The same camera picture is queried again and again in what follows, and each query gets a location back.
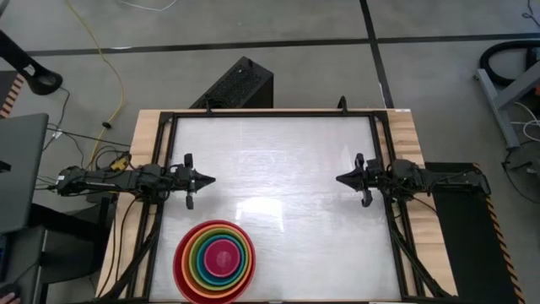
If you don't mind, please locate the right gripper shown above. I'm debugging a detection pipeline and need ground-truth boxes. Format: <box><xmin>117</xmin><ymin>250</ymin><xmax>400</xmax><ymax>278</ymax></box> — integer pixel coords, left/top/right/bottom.
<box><xmin>336</xmin><ymin>152</ymin><xmax>383</xmax><ymax>209</ymax></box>

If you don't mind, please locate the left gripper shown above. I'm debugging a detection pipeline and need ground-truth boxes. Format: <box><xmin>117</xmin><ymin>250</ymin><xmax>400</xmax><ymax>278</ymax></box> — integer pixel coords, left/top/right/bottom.
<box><xmin>170</xmin><ymin>153</ymin><xmax>217</xmax><ymax>211</ymax></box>

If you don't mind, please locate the orange plastic bowl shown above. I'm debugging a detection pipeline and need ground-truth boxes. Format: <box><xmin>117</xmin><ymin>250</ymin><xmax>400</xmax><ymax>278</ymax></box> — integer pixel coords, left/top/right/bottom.
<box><xmin>180</xmin><ymin>223</ymin><xmax>255</xmax><ymax>299</ymax></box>

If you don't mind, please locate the nested rainbow bowls stack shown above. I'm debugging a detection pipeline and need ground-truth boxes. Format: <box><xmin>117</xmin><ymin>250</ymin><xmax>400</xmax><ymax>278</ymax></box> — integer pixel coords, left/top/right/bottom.
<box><xmin>172</xmin><ymin>219</ymin><xmax>257</xmax><ymax>304</ymax></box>

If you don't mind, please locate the teal plastic bowl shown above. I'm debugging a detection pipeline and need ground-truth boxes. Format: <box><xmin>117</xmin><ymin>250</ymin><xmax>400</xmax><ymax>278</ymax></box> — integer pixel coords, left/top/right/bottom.
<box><xmin>195</xmin><ymin>235</ymin><xmax>247</xmax><ymax>286</ymax></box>

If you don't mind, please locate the green plastic bowl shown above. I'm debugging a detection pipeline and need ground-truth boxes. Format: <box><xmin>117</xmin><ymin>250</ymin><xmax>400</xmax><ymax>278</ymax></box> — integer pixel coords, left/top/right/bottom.
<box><xmin>190</xmin><ymin>231</ymin><xmax>250</xmax><ymax>290</ymax></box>

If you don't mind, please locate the yellow plastic bowl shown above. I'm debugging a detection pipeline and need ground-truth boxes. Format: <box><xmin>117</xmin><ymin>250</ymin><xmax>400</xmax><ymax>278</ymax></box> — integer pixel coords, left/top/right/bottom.
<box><xmin>186</xmin><ymin>227</ymin><xmax>253</xmax><ymax>293</ymax></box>

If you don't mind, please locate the magenta plastic bowl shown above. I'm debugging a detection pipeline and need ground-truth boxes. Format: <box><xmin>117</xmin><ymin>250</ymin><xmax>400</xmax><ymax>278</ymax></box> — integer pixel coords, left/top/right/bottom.
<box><xmin>203</xmin><ymin>239</ymin><xmax>242</xmax><ymax>279</ymax></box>

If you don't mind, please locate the yellow black connector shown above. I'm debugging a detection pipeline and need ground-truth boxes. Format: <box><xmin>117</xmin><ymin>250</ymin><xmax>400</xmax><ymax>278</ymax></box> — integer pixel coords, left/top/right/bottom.
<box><xmin>110</xmin><ymin>153</ymin><xmax>132</xmax><ymax>172</ymax></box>

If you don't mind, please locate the black computer tower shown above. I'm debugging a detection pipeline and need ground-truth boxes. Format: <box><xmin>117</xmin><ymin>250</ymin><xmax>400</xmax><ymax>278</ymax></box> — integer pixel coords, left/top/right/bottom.
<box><xmin>189</xmin><ymin>56</ymin><xmax>274</xmax><ymax>110</ymax></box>

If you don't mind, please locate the black hazard-striped ramp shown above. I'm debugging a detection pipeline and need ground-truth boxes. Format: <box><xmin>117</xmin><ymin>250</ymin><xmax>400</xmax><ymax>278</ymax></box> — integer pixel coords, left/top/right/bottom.
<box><xmin>424</xmin><ymin>162</ymin><xmax>527</xmax><ymax>304</ymax></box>
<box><xmin>0</xmin><ymin>70</ymin><xmax>26</xmax><ymax>120</ymax></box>

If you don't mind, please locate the grey metal stand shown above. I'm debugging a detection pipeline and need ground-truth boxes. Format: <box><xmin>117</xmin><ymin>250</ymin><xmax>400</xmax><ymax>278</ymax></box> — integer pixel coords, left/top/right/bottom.
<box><xmin>474</xmin><ymin>61</ymin><xmax>540</xmax><ymax>149</ymax></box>

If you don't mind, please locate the round black base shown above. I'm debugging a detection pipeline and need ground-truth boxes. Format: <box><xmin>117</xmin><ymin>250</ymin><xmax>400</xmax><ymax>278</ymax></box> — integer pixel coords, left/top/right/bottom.
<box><xmin>500</xmin><ymin>141</ymin><xmax>540</xmax><ymax>207</ymax></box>

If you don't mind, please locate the grey monitor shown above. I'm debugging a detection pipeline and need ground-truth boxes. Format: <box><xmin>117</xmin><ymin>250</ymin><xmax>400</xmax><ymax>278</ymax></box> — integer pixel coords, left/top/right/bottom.
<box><xmin>0</xmin><ymin>112</ymin><xmax>50</xmax><ymax>236</ymax></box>

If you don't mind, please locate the black stand base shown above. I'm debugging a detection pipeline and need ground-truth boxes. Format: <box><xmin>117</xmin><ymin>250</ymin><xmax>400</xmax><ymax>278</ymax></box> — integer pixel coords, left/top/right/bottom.
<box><xmin>0</xmin><ymin>29</ymin><xmax>64</xmax><ymax>96</ymax></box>

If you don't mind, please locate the black metal table frame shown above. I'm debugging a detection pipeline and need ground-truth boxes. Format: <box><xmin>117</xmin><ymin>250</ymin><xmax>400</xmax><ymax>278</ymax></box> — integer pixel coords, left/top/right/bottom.
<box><xmin>96</xmin><ymin>107</ymin><xmax>459</xmax><ymax>304</ymax></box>

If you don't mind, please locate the yellow cable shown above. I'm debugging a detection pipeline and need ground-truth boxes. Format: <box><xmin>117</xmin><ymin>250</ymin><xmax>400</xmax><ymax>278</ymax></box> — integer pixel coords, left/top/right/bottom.
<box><xmin>62</xmin><ymin>0</ymin><xmax>126</xmax><ymax>170</ymax></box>

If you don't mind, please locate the black cable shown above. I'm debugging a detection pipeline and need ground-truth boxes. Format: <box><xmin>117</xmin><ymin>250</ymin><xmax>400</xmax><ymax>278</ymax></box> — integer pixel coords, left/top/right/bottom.
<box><xmin>41</xmin><ymin>86</ymin><xmax>132</xmax><ymax>170</ymax></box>

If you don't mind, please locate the white cable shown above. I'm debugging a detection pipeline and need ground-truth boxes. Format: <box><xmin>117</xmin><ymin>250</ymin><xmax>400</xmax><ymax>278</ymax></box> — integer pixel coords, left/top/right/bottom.
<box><xmin>510</xmin><ymin>100</ymin><xmax>540</xmax><ymax>144</ymax></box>
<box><xmin>116</xmin><ymin>0</ymin><xmax>179</xmax><ymax>13</ymax></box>

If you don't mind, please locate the black hose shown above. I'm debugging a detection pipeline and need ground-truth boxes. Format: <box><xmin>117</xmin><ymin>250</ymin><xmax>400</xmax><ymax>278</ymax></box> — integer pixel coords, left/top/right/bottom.
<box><xmin>479</xmin><ymin>40</ymin><xmax>540</xmax><ymax>88</ymax></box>

